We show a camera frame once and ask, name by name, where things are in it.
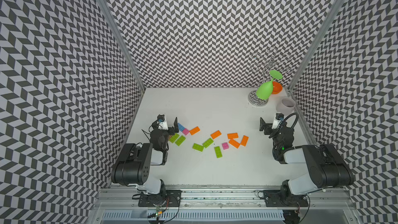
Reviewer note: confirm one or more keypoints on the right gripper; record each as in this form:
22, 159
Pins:
268, 126

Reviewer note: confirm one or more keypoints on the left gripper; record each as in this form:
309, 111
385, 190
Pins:
171, 130

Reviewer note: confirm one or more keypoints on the grey cup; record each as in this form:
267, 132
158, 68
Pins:
285, 106

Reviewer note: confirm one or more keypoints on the green plastic wine glass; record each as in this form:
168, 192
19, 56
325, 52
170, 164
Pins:
266, 89

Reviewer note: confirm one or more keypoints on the orange plastic bowl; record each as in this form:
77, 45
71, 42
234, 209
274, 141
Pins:
277, 88

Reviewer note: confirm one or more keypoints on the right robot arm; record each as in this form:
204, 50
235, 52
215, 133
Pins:
326, 168

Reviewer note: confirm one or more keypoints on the pink lego cube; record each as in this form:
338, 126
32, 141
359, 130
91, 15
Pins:
225, 146

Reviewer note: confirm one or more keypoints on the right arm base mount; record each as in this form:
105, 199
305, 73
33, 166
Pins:
279, 198

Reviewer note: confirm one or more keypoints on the green lego brick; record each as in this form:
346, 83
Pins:
208, 142
218, 152
198, 147

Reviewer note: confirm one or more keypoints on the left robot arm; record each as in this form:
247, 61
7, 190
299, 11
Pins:
132, 167

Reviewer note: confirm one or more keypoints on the aluminium front rail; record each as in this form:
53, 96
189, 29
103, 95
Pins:
222, 205

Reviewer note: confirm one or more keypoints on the orange lego brick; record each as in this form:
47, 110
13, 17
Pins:
215, 134
194, 130
234, 143
232, 136
244, 140

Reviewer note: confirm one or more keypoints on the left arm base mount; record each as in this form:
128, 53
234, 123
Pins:
170, 198

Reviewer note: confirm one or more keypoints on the blue lego plate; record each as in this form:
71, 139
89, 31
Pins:
181, 127

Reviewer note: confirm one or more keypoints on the pink flat lego square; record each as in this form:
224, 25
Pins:
185, 132

